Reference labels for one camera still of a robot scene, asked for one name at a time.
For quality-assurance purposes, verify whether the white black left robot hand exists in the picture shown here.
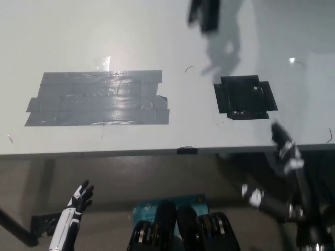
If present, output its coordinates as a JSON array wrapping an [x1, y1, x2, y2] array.
[[49, 179, 94, 251]]

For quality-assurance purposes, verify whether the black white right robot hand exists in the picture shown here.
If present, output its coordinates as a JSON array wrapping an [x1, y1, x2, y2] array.
[[240, 122, 307, 221]]

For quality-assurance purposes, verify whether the black stapler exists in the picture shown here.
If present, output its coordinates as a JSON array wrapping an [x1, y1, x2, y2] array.
[[187, 0, 222, 33]]

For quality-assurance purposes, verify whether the black metal table leg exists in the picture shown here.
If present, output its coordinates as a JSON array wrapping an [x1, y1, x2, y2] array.
[[0, 206, 40, 248]]

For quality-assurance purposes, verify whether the black tape patch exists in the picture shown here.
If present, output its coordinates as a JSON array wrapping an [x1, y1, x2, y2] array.
[[213, 75, 278, 121]]

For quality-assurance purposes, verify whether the teal printed label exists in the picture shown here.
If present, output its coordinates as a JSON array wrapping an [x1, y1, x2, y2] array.
[[131, 193, 210, 237]]

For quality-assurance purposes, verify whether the clear tape piece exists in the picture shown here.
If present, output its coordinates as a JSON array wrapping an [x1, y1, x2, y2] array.
[[93, 55, 111, 71]]

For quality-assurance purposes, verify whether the grey duct tape patch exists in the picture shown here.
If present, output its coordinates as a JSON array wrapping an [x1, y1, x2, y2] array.
[[24, 70, 170, 127]]

